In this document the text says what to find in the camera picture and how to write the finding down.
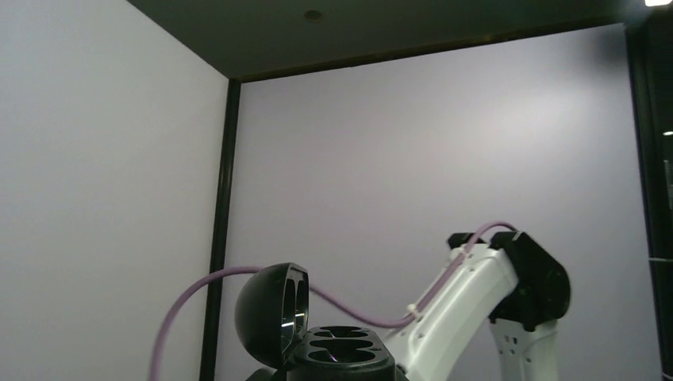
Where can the black charging case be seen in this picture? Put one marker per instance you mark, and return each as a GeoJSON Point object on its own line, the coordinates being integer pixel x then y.
{"type": "Point", "coordinates": [272, 323]}

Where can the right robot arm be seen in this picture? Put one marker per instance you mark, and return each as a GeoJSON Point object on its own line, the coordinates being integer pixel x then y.
{"type": "Point", "coordinates": [510, 282]}

